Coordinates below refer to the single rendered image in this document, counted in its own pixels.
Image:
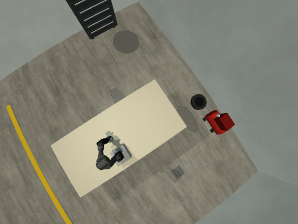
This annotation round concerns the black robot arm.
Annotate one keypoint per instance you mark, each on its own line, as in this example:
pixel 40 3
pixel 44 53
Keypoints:
pixel 103 160

